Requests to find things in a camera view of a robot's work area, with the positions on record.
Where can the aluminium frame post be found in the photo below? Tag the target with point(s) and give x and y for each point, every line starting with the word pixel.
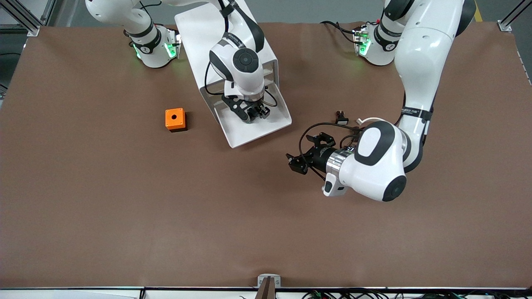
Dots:
pixel 25 18
pixel 513 16

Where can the white table edge rail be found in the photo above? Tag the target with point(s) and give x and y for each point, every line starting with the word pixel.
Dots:
pixel 83 292

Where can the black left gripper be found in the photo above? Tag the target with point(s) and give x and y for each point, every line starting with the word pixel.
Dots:
pixel 319 158

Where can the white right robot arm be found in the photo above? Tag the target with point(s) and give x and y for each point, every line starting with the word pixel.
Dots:
pixel 245 60

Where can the black push button switch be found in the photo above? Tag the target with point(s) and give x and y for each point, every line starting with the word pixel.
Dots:
pixel 341 119

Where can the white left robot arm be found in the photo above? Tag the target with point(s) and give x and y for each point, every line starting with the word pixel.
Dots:
pixel 419 50

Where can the brown table cover sheet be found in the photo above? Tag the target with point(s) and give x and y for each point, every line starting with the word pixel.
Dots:
pixel 124 207

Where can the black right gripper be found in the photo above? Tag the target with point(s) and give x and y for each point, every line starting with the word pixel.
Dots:
pixel 254 109

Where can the orange box with hole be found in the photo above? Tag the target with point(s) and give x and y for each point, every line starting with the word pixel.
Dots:
pixel 174 118

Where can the white plastic drawer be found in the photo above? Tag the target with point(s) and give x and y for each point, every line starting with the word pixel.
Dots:
pixel 257 133

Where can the grey metal table bracket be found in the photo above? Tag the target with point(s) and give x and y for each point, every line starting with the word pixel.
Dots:
pixel 269 280

